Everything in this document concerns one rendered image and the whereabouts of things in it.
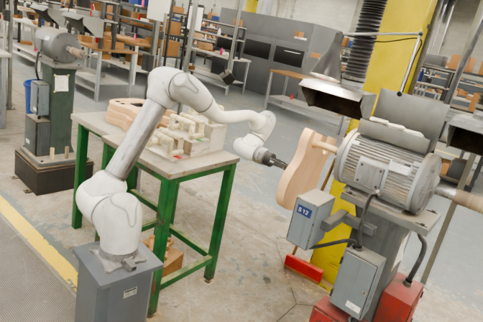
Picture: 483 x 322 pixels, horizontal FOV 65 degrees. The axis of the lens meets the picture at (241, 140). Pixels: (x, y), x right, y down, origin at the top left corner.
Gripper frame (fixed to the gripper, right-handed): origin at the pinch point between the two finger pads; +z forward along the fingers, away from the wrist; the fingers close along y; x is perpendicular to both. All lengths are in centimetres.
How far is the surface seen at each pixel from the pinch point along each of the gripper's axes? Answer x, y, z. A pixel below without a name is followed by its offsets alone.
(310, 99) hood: 35.9, 0.7, -9.3
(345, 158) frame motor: 15.0, 17.8, 24.3
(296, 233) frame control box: -19.7, 31.0, 22.0
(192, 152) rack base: -14, 5, -64
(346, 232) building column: -34, -101, 7
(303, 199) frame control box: -5.7, 34.9, 20.9
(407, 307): -31, 2, 66
